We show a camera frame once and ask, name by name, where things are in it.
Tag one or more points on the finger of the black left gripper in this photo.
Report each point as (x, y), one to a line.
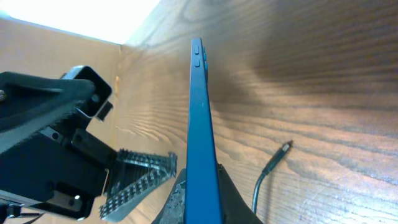
(33, 103)
(132, 177)

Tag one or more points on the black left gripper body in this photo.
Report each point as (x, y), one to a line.
(61, 170)

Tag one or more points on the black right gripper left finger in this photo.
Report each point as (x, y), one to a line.
(174, 208)

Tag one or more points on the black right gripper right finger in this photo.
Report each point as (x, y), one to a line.
(234, 210)

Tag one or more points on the blue Galaxy smartphone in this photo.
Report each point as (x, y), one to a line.
(202, 199)

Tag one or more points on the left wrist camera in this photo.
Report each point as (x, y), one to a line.
(96, 104)

